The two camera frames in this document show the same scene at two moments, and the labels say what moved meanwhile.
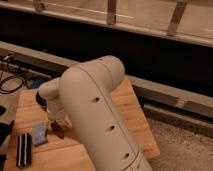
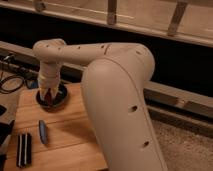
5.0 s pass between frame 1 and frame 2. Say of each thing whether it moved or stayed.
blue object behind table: stayed
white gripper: moved
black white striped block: stayed
